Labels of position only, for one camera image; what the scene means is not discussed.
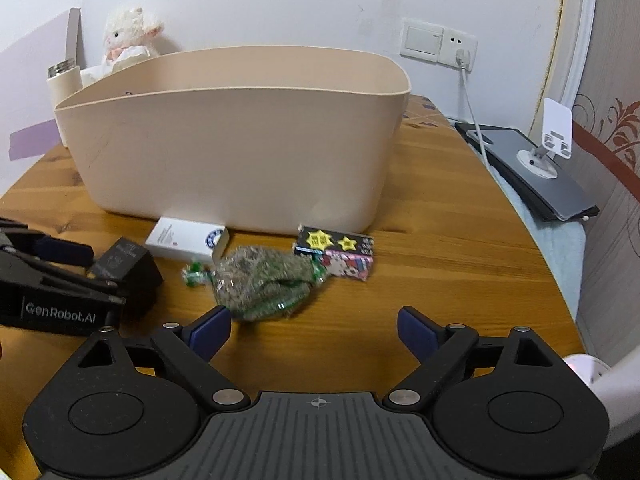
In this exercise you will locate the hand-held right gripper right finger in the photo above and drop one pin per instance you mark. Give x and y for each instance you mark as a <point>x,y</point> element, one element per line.
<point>415,332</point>

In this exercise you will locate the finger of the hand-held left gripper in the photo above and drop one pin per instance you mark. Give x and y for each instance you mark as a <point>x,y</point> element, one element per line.
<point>60,280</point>
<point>60,251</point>

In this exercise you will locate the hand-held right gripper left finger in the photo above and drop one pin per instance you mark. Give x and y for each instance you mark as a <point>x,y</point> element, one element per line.
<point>212,332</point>

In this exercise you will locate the small black box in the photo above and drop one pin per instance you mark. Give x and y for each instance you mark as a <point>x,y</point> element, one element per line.
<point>127,265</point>

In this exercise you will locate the green bag of dried herbs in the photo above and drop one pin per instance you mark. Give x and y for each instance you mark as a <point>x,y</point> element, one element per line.
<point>260,280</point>

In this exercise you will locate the beige plastic basket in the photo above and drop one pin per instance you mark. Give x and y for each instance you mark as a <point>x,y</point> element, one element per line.
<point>225,155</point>

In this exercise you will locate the pink cartoon box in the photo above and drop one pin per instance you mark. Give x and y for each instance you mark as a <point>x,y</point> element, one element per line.
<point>347,265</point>

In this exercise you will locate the white box with blue seal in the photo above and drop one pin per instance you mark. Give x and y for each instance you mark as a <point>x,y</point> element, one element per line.
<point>182,237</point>

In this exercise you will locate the black box with yellow stars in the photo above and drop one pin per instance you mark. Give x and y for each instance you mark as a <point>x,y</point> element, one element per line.
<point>332,241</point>

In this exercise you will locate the light blue cloth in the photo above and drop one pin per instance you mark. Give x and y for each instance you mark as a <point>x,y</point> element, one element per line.
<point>555,255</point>

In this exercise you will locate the white thermos cup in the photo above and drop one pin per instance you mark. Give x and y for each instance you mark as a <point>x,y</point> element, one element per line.
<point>62,87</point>

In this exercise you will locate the black laptop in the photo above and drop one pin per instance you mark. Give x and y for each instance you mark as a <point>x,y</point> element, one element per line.
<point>520,200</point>

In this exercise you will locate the lavender board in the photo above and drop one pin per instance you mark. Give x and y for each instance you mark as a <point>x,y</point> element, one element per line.
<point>35,80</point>

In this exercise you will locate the grey laptop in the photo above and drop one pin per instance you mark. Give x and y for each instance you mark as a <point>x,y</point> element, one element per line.
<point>540,187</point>

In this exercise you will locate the white plastic stool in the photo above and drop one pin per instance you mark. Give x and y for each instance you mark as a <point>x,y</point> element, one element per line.
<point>617,395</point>

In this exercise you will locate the patterned brown mat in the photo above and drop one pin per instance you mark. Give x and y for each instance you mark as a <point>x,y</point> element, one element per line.
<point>422,112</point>

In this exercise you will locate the white plush lamb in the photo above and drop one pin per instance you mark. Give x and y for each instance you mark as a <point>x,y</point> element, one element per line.
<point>127,30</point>

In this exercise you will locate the white phone stand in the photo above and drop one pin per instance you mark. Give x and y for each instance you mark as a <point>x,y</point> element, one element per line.
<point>556,120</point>

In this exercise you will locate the white power plug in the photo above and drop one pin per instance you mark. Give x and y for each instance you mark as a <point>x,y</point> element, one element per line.
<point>464,59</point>

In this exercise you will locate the white wall switch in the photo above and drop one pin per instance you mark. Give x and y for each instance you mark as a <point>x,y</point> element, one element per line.
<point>420,40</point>

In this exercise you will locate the white wall outlet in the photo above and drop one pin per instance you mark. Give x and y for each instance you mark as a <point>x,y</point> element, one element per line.
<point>457,40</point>

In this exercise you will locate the white door frame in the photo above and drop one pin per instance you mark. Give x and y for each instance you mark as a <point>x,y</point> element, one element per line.
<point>580,35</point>

